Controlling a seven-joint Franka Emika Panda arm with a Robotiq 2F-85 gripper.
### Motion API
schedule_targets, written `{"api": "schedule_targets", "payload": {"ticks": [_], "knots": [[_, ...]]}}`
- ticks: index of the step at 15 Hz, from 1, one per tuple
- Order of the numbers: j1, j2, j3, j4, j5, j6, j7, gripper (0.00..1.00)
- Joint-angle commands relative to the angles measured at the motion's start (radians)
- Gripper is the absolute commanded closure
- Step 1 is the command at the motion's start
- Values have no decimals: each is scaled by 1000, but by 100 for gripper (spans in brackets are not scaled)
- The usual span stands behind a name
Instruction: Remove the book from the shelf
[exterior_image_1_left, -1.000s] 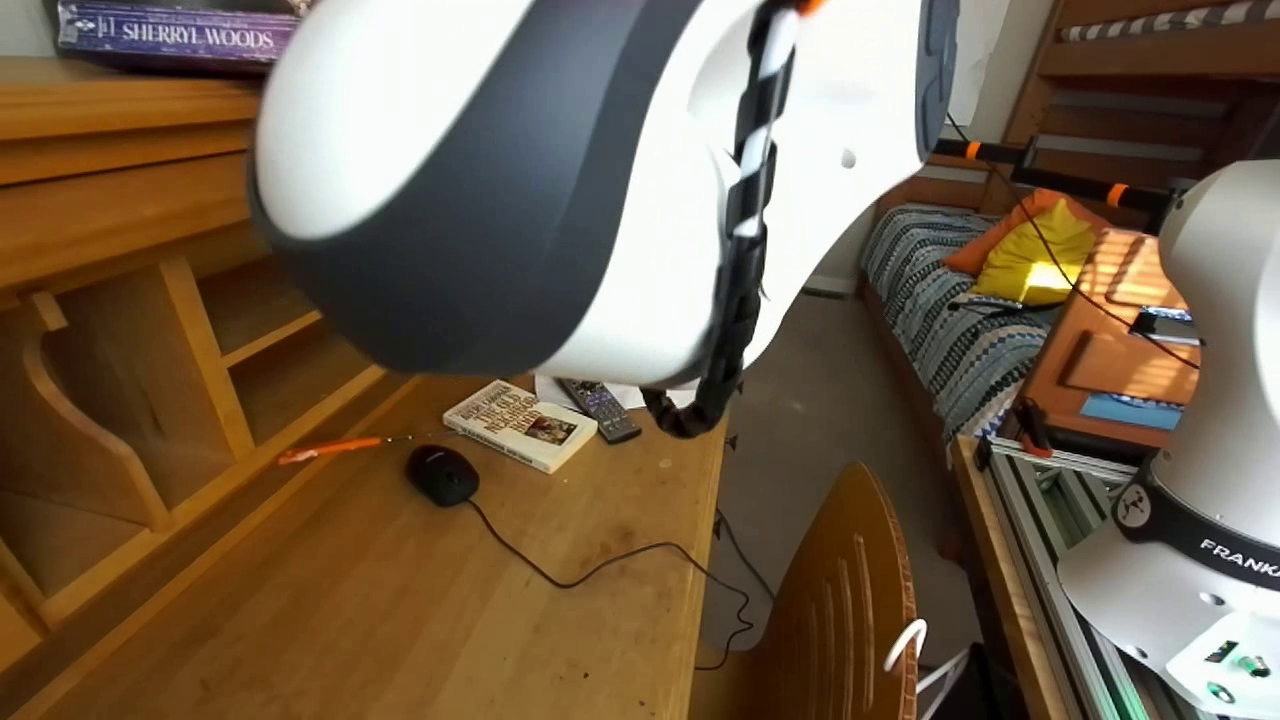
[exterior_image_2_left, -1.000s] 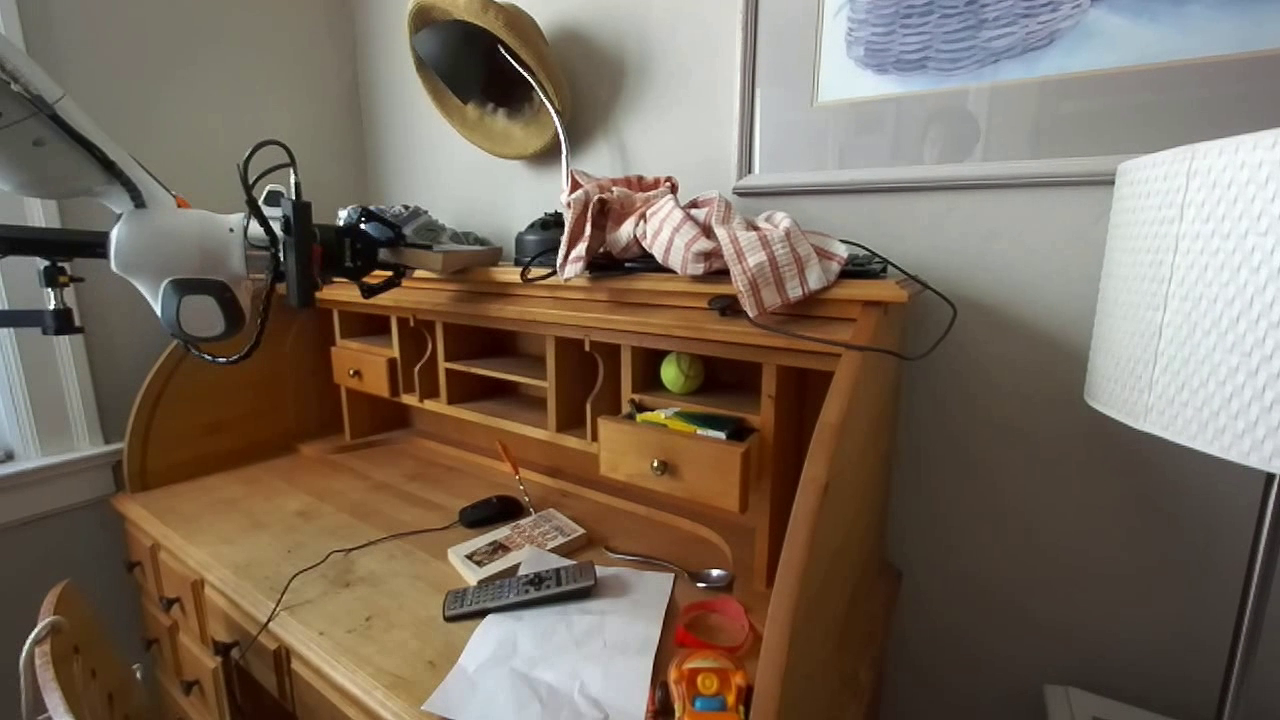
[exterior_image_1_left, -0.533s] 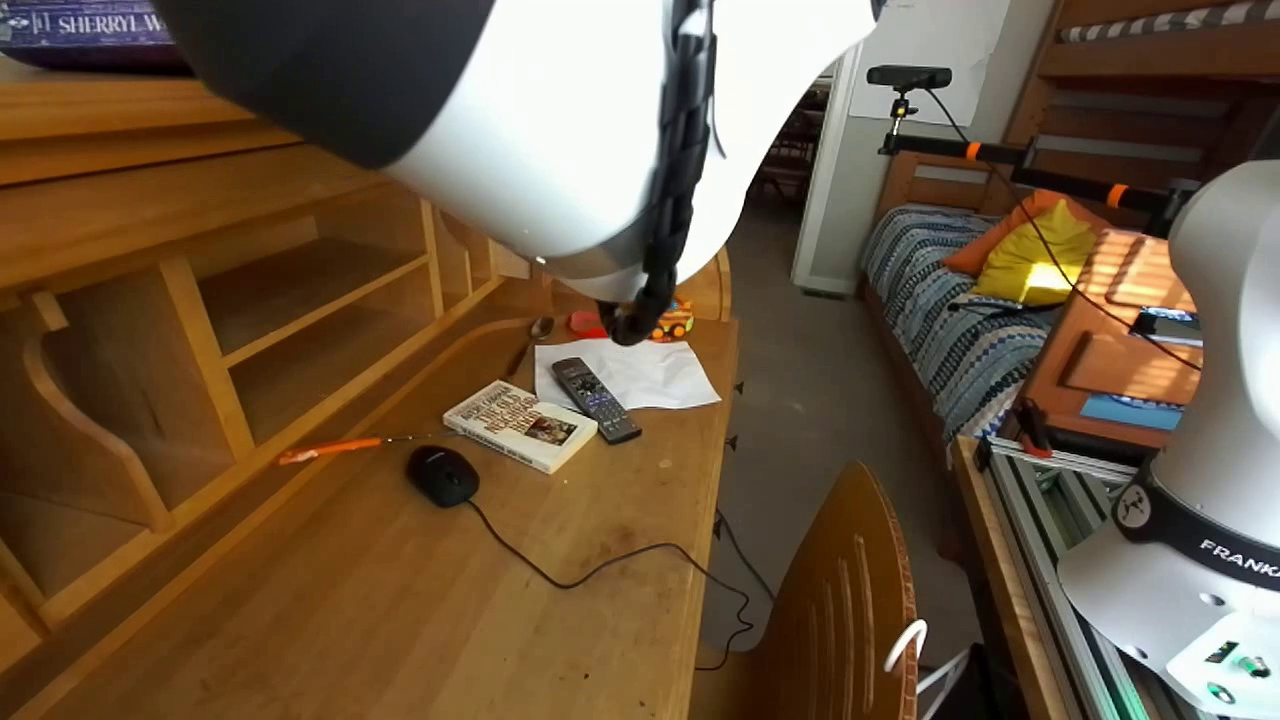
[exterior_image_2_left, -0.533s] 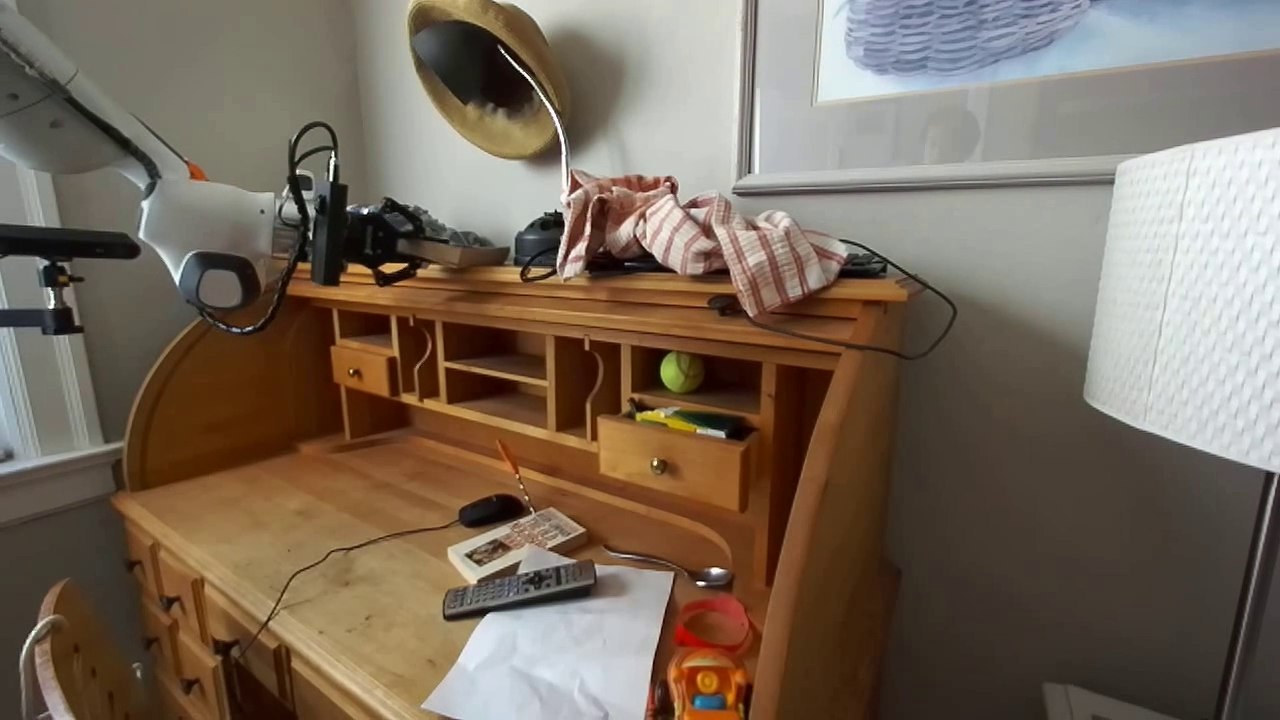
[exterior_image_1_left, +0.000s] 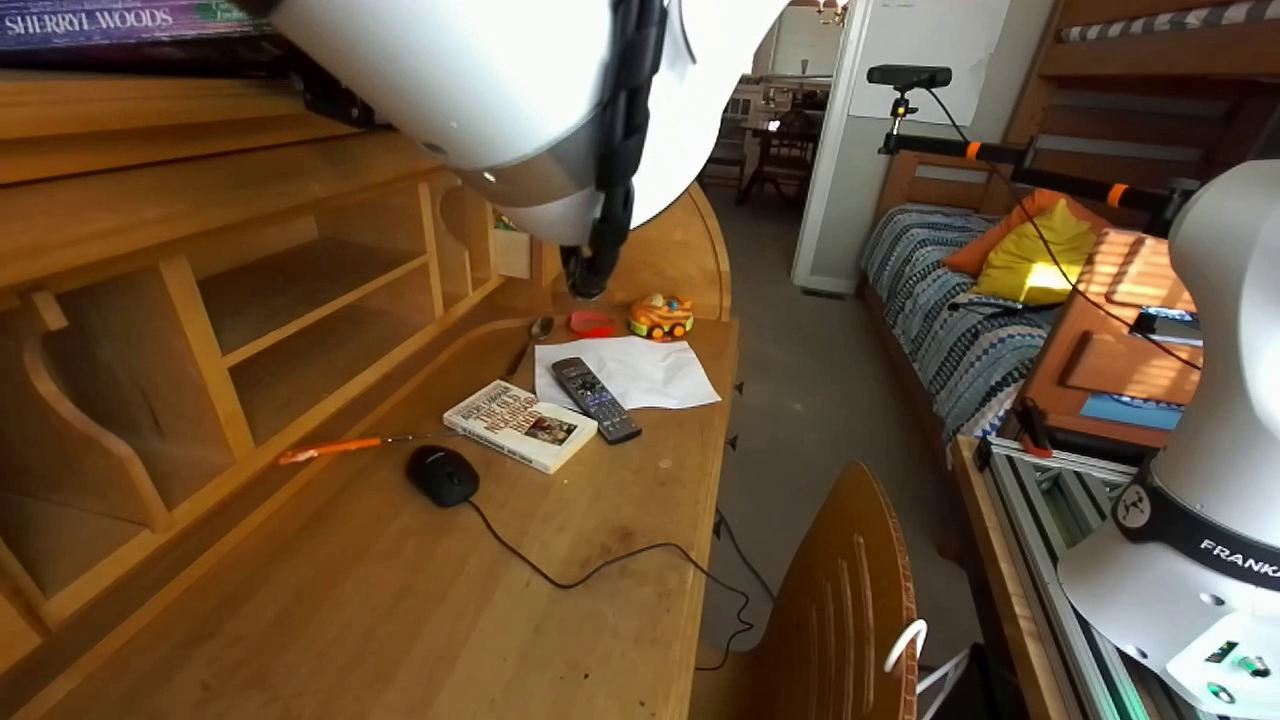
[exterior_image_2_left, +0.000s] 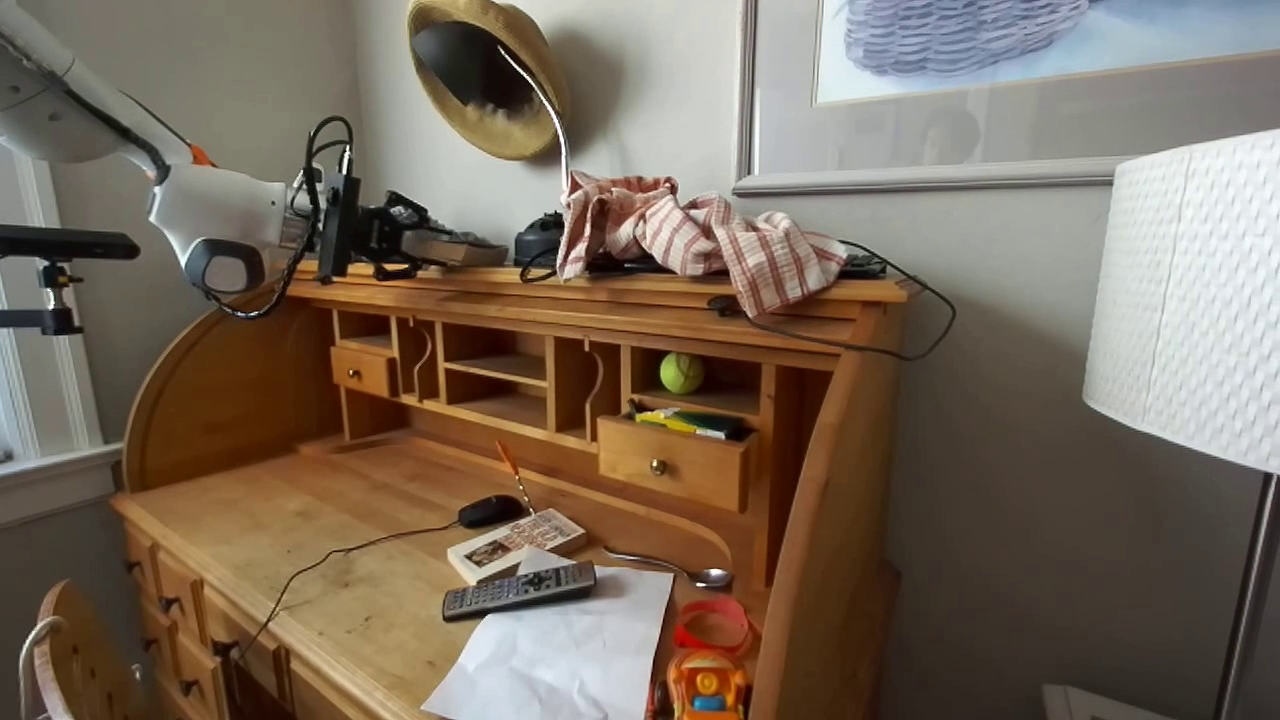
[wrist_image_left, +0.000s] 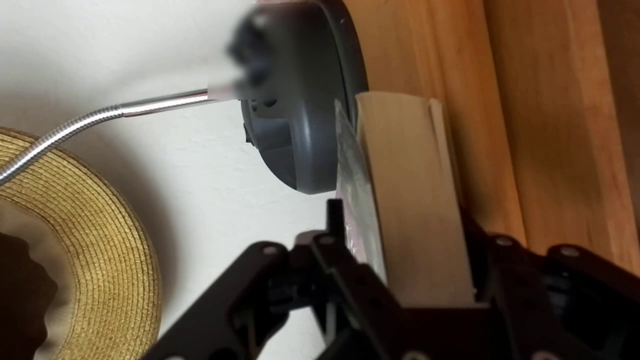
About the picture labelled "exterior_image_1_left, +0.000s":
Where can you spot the wooden roll-top desk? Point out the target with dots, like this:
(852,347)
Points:
(332,603)

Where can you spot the black tripod with orange tape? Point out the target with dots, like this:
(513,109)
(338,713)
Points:
(934,146)

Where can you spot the black camera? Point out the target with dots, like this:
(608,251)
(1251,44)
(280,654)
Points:
(908,77)

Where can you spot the wooden bunk bed frame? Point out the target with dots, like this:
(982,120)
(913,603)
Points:
(1144,52)

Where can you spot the orange toy car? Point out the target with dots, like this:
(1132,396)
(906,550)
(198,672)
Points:
(660,316)

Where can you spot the white paper sheet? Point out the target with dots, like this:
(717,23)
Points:
(667,372)

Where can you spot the wooden chair back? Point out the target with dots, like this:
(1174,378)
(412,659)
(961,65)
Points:
(842,603)

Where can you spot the purple spine paperback book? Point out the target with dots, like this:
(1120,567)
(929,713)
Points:
(104,23)

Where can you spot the orange pillow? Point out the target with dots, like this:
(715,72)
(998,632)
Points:
(986,244)

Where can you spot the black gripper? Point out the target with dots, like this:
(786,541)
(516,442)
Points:
(332,90)

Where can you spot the white paperback book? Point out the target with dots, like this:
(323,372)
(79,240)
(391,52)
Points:
(513,423)

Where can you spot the grey remote control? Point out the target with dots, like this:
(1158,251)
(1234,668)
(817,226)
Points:
(595,396)

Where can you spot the wooden board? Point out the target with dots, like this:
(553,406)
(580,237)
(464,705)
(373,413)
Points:
(1120,362)

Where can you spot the blue flat book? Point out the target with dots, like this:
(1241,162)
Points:
(1131,413)

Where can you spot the orange pen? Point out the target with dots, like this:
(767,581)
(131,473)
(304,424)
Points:
(325,448)

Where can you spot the black computer mouse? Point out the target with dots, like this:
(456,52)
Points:
(440,476)

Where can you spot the background table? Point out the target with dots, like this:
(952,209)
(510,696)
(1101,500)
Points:
(767,107)

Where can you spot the white card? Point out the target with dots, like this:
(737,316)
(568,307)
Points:
(510,254)

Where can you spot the aluminium frame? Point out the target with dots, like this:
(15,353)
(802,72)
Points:
(1053,560)

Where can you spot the striped bed blanket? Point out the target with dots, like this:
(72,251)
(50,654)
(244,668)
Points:
(934,307)

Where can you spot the yellow cloth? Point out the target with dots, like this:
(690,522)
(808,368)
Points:
(1043,263)

